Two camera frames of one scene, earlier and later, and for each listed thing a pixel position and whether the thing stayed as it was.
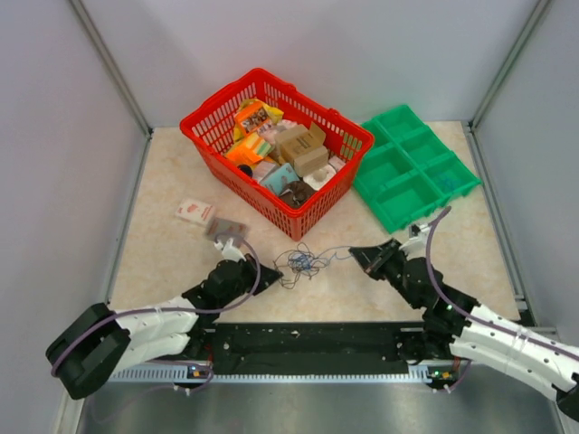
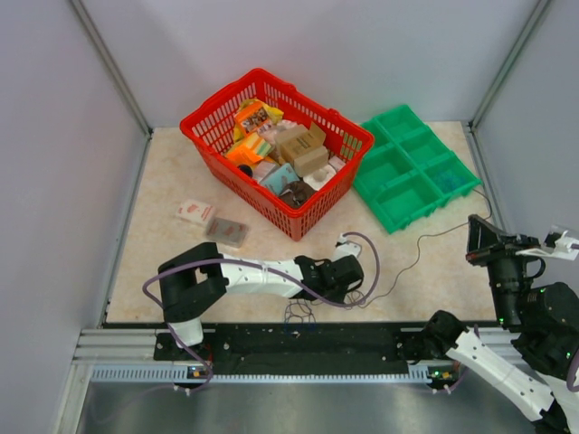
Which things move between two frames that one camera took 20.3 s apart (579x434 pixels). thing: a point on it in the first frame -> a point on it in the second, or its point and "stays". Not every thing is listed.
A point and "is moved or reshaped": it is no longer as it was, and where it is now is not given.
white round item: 319,178 stays
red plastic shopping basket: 208,129 stays
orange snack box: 252,118 stays
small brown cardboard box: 311,161 stays
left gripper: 251,267 -> 340,296
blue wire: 300,260 is moved or reshaped
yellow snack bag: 274,115 stays
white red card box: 197,212 stays
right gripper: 373,259 -> 482,238
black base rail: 311,348 stays
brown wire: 289,264 is moved or reshaped
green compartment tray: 408,172 stays
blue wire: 334,254 -> 450,180
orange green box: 252,148 stays
